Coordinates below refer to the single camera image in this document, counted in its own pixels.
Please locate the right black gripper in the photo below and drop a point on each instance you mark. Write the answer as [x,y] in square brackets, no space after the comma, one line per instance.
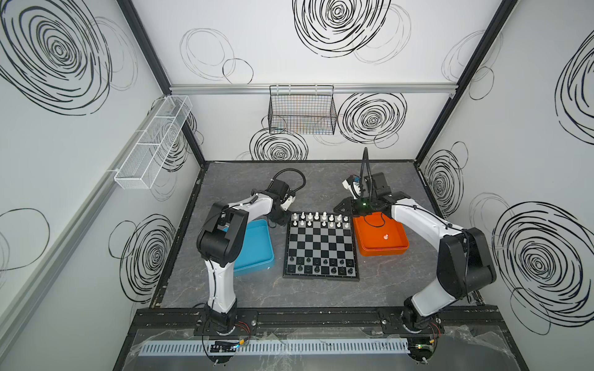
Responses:
[348,205]

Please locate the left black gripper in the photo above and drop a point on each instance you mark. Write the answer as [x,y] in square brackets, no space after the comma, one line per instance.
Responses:
[278,216]

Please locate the orange plastic tray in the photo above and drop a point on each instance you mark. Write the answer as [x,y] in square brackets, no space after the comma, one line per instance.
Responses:
[369,231]

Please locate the teal plastic tray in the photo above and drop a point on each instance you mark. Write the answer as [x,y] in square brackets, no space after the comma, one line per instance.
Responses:
[256,252]

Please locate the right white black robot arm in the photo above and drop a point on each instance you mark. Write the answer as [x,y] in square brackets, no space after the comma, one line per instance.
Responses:
[464,263]

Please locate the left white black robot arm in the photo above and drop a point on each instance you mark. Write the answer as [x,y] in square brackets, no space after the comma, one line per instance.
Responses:
[221,239]

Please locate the black white chess board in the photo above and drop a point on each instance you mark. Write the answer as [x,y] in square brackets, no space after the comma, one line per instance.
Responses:
[321,249]

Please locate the black wire basket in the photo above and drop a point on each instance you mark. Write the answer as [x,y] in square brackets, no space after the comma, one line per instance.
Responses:
[302,109]

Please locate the clear wire wall shelf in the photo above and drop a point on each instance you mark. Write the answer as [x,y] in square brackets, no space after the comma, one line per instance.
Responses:
[147,158]

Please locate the white slotted cable duct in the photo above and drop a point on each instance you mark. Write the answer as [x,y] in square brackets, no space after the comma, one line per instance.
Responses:
[273,347]

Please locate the black mounting rail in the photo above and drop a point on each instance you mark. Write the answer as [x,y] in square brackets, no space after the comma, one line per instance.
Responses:
[390,320]

